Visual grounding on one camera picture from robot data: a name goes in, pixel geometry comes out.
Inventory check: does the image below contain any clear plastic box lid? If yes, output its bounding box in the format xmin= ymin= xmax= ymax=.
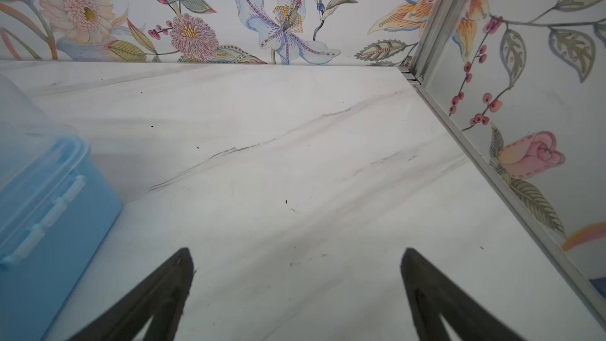
xmin=1 ymin=76 xmax=88 ymax=268

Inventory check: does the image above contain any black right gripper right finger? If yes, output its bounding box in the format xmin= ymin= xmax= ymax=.
xmin=400 ymin=248 xmax=523 ymax=341

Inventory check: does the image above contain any aluminium corner frame post right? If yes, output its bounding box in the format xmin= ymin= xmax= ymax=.
xmin=409 ymin=0 xmax=467 ymax=84

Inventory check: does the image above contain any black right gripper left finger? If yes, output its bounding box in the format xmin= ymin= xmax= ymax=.
xmin=71 ymin=248 xmax=194 ymax=340

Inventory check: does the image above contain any blue plastic tool box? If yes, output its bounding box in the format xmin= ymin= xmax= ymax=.
xmin=1 ymin=136 xmax=122 ymax=340

